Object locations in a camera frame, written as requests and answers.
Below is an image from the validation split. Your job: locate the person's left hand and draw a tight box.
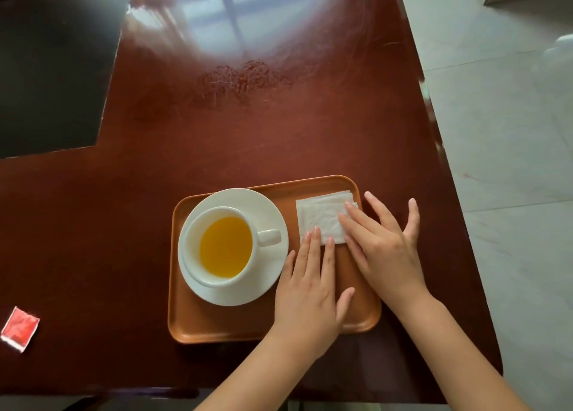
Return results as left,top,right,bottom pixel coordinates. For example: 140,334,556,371
273,226,355,360

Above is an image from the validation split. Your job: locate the person's right hand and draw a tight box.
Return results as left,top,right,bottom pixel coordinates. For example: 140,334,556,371
338,191,433,320

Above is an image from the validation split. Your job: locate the white napkin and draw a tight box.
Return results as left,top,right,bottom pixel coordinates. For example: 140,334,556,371
295,190,360,246

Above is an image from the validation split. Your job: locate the person's right forearm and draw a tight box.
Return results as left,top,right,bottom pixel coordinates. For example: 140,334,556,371
394,295,534,411

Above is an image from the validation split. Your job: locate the person's left forearm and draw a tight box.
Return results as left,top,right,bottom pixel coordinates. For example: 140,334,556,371
195,332,324,411

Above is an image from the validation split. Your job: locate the white saucer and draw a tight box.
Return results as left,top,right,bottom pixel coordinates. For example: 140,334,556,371
178,188,289,307

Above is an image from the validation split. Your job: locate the orange tea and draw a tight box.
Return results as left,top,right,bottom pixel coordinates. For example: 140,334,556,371
199,217,253,279

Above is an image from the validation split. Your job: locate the orange-brown serving tray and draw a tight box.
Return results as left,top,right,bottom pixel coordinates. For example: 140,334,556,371
168,174,382,345

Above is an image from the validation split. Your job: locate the white cup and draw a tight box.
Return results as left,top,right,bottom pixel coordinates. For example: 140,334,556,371
182,206,282,289

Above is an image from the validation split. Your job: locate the red sachet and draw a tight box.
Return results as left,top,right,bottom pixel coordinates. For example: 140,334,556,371
0,306,40,353

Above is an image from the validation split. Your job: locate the black panel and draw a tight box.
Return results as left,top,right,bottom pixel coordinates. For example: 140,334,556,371
0,0,133,159

